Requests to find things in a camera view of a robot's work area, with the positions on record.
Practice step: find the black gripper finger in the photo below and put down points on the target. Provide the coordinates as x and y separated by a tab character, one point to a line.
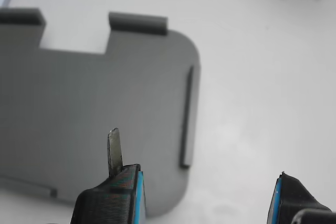
105	203
291	200

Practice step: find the grey holder with dark legs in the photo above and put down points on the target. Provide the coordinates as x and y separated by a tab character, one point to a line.
92	103

